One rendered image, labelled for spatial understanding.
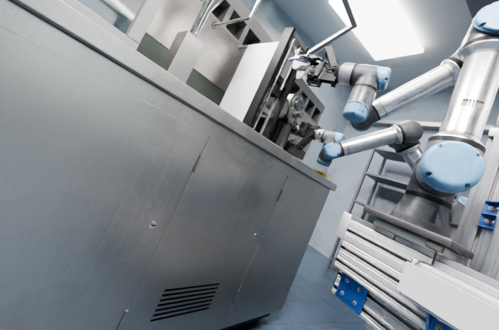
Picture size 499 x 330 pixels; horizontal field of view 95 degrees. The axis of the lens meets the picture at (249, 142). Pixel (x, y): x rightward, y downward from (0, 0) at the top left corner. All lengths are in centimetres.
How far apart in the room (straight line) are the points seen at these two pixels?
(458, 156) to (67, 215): 90
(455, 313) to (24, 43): 93
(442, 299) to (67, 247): 80
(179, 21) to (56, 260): 107
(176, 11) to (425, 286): 135
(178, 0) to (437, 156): 121
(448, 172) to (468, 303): 27
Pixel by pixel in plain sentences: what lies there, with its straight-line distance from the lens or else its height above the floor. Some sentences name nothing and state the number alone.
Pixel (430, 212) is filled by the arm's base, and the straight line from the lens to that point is 84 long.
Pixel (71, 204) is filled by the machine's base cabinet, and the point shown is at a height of 55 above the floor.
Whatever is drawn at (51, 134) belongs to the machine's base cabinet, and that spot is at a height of 67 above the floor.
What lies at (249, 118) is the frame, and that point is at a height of 97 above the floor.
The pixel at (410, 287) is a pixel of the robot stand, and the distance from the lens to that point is 70.
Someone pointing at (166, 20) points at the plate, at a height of 125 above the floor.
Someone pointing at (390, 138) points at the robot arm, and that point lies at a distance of 124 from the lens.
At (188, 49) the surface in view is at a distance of 103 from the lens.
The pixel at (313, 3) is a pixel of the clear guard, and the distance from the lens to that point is 173.
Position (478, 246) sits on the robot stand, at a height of 85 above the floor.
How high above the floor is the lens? 77
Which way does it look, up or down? 6 degrees up
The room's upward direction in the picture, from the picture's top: 24 degrees clockwise
